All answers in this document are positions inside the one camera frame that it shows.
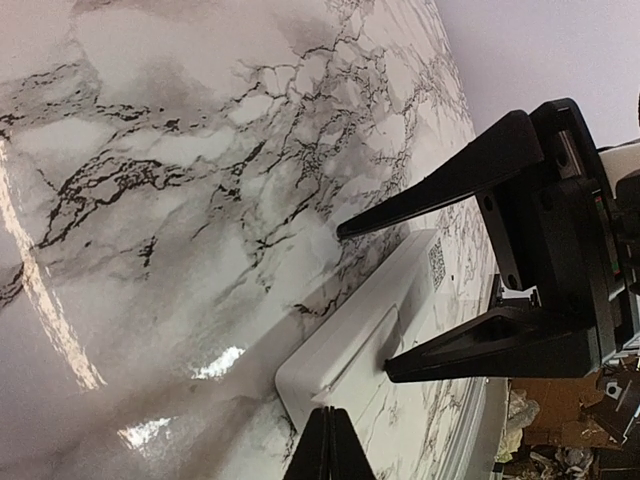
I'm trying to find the cardboard and clutter pile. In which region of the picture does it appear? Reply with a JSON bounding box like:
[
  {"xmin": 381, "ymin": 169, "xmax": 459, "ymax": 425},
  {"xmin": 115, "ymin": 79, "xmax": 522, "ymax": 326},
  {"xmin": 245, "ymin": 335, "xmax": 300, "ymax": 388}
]
[{"xmin": 494, "ymin": 355, "xmax": 639, "ymax": 479}]

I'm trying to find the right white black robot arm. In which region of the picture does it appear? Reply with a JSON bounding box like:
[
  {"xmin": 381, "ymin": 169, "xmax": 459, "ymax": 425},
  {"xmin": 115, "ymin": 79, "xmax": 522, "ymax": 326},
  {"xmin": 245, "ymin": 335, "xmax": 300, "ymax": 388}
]
[{"xmin": 337, "ymin": 98, "xmax": 639, "ymax": 383}]

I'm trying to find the white remote control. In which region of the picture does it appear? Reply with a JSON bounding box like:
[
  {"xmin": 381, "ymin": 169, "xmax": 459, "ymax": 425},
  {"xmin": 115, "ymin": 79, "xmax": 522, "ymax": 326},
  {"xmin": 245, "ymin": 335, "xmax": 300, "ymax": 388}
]
[{"xmin": 275, "ymin": 229, "xmax": 449, "ymax": 432}]

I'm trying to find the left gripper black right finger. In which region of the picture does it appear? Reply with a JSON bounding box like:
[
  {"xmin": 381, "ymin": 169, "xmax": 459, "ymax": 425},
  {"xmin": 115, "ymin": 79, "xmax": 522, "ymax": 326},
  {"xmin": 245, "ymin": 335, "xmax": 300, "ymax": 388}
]
[{"xmin": 329, "ymin": 407, "xmax": 375, "ymax": 480}]

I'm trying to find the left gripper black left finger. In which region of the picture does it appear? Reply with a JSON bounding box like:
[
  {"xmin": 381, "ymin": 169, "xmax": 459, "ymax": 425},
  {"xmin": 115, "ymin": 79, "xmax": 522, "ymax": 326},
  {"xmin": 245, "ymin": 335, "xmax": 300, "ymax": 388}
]
[{"xmin": 283, "ymin": 407, "xmax": 330, "ymax": 480}]

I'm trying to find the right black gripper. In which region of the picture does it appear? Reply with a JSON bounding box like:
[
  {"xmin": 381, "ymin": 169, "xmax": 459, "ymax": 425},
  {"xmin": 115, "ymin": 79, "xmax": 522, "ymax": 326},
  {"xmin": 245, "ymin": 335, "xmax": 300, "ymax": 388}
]
[{"xmin": 336, "ymin": 98, "xmax": 625, "ymax": 383}]

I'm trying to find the front aluminium rail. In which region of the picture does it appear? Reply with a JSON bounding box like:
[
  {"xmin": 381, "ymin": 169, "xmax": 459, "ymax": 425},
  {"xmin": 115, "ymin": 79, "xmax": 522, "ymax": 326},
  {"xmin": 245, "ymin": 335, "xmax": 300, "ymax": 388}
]
[{"xmin": 429, "ymin": 378, "xmax": 509, "ymax": 479}]

